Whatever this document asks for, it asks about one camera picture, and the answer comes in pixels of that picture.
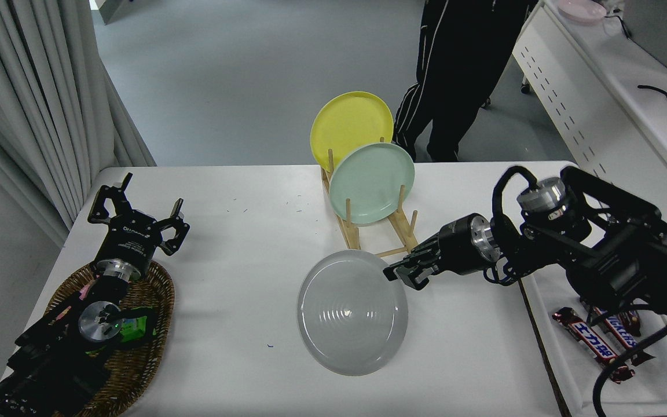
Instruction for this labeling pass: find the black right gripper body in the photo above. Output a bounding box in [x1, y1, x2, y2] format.
[435, 213, 485, 276]

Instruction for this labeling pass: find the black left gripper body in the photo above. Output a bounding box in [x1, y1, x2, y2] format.
[96, 211, 164, 268]

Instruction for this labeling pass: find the grey plate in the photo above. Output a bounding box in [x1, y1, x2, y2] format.
[297, 250, 409, 376]

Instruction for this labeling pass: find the wooden plate rack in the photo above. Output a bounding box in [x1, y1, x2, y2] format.
[321, 136, 422, 258]

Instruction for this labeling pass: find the mint green plate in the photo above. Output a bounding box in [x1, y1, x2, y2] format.
[328, 142, 416, 225]

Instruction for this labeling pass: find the yellow plate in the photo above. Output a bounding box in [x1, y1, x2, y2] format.
[310, 91, 394, 173]

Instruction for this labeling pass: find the pink plate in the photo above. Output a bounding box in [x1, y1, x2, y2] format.
[558, 0, 608, 24]

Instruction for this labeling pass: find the green snack packet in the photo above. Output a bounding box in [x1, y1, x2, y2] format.
[118, 307, 156, 342]

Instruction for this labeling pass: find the brown wicker basket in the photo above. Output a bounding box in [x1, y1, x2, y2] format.
[44, 259, 175, 417]

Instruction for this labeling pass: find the grey curtain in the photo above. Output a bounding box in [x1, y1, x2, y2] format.
[0, 0, 157, 247]

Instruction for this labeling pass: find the snack bar with Japanese print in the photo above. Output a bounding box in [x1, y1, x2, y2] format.
[552, 307, 636, 385]

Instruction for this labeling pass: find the white tray with dark edge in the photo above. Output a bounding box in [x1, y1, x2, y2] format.
[516, 261, 667, 417]

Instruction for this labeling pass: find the Snickers bar with English print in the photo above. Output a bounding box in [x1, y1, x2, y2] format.
[580, 298, 655, 367]

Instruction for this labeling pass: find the person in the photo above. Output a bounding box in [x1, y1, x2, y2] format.
[391, 0, 543, 163]

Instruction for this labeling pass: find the dark red snack bar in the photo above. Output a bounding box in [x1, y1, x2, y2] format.
[617, 310, 642, 338]

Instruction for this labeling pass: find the white perforated desk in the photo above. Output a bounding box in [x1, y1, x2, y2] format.
[480, 0, 667, 255]

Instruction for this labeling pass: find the grey laptop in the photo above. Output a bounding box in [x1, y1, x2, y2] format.
[623, 0, 667, 79]

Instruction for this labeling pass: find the thick black cable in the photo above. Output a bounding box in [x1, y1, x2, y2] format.
[638, 85, 667, 107]

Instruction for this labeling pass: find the thin black cable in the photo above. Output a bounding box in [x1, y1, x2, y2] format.
[600, 10, 634, 41]

